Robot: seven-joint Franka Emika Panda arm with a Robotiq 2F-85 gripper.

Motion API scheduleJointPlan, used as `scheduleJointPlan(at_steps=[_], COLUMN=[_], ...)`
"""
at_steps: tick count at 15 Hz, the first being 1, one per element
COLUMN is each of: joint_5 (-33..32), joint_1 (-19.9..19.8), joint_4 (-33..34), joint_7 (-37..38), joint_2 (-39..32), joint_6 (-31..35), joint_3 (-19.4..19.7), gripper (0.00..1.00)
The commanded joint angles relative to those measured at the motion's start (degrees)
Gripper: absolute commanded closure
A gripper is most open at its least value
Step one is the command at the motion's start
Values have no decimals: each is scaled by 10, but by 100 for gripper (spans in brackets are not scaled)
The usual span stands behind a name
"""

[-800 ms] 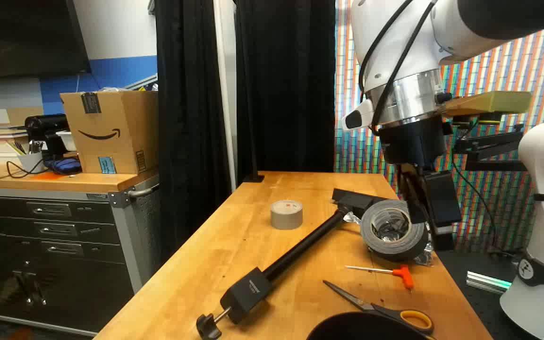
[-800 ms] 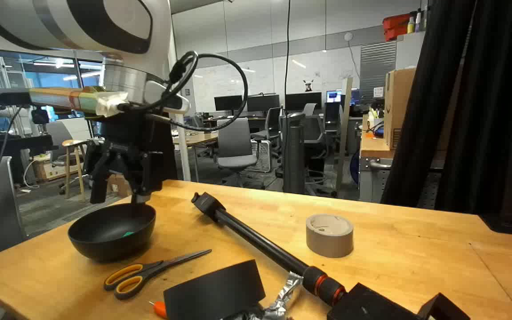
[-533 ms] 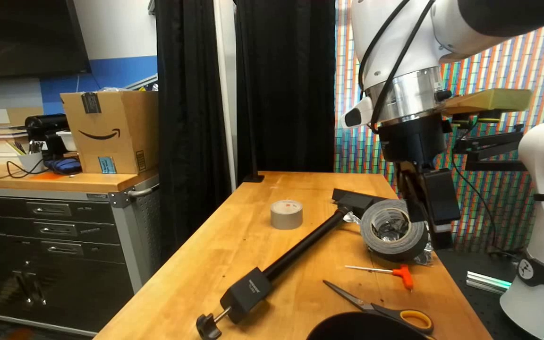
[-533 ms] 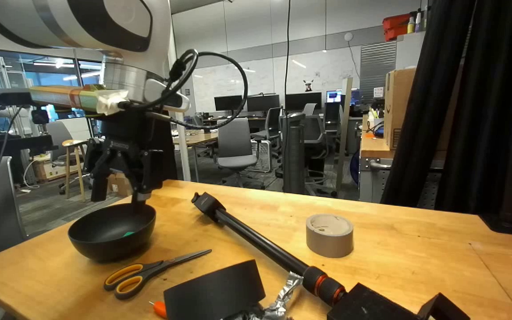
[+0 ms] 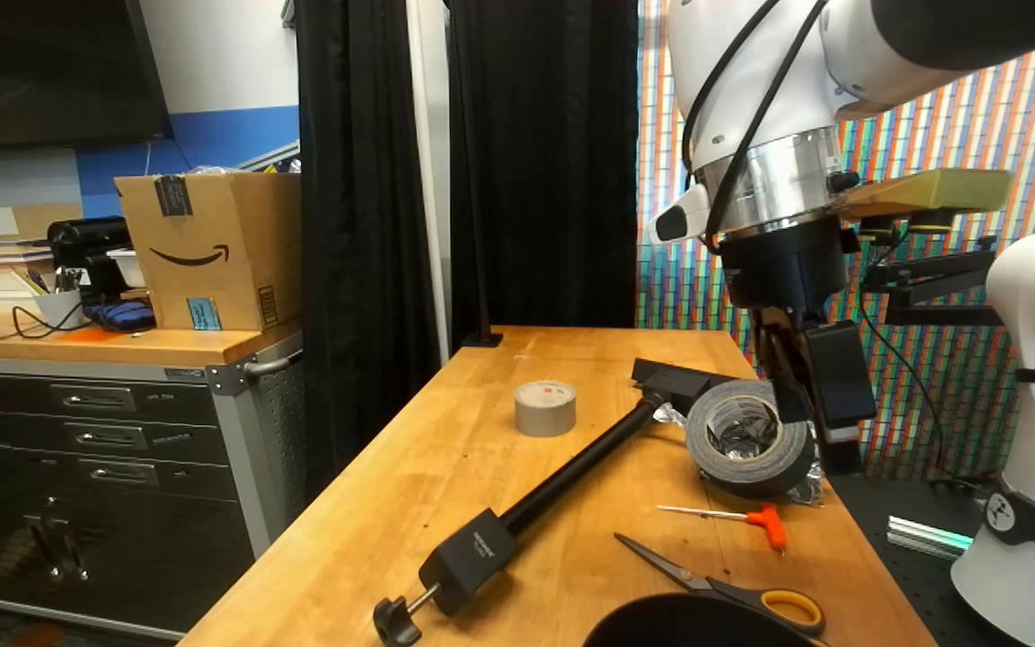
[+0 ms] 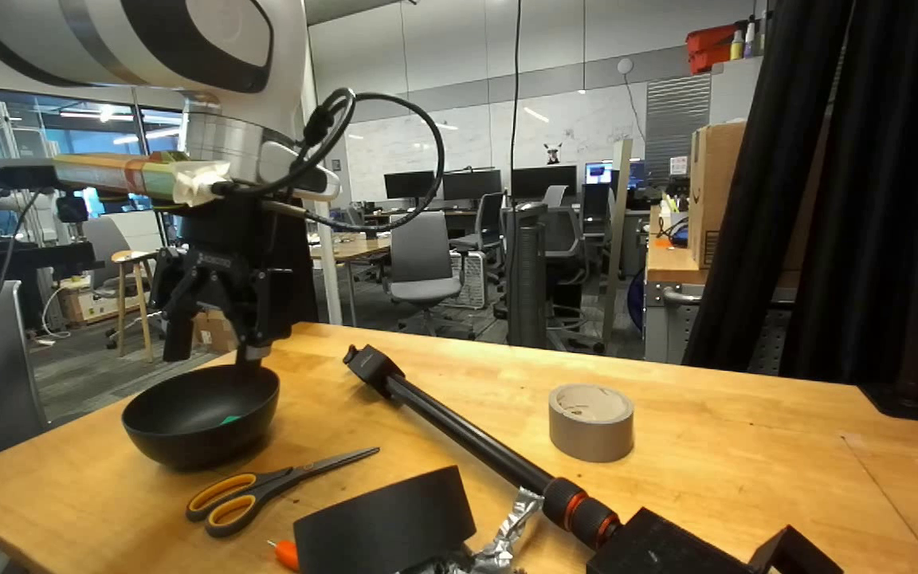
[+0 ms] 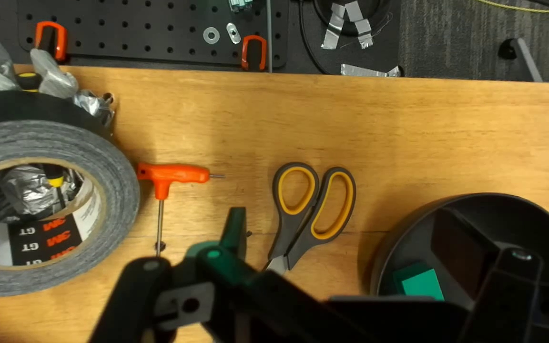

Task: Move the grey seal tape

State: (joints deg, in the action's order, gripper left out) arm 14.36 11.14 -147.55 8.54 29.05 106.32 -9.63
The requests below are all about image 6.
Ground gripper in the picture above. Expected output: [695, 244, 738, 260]
[148, 196, 299, 369]

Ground wide black tape roll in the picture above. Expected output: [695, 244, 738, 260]
[292, 466, 478, 574]

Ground grey tape roll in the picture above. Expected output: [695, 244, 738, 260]
[548, 383, 636, 464]

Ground small cardboard box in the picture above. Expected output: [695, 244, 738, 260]
[191, 309, 240, 354]

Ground wooden stool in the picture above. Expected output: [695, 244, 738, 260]
[107, 249, 160, 364]

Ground black bowl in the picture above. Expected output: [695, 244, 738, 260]
[121, 363, 281, 470]

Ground wooden office table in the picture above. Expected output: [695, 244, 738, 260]
[309, 234, 393, 328]

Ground grey office chair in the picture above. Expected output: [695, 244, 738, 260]
[388, 210, 465, 337]

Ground white computer tower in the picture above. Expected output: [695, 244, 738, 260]
[449, 250, 489, 310]

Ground black pole with orange rings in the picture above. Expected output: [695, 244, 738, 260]
[343, 344, 844, 574]

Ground row of monitors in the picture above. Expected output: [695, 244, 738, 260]
[382, 163, 579, 203]

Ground black tower fan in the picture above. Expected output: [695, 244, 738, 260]
[506, 202, 550, 350]

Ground black office chair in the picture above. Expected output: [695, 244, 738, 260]
[542, 204, 606, 355]

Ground crumpled aluminium foil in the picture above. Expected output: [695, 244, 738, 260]
[415, 487, 545, 574]

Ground lit monitor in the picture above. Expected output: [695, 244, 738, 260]
[584, 161, 649, 192]

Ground wooden top metal workbench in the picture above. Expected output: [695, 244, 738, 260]
[643, 209, 799, 376]

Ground tall cardboard box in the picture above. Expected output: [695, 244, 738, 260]
[688, 120, 748, 270]

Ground red case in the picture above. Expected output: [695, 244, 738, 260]
[685, 23, 740, 75]

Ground row of spray bottles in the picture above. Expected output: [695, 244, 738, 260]
[729, 13, 768, 61]

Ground black curtain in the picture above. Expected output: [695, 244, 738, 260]
[681, 0, 918, 393]

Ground stand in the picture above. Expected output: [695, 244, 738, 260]
[857, 303, 918, 427]

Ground orange handled black scissors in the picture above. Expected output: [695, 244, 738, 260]
[185, 446, 381, 538]

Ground hanging black cable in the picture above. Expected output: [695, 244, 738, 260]
[509, 0, 524, 170]

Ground wall vent grille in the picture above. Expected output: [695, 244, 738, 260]
[645, 73, 713, 165]

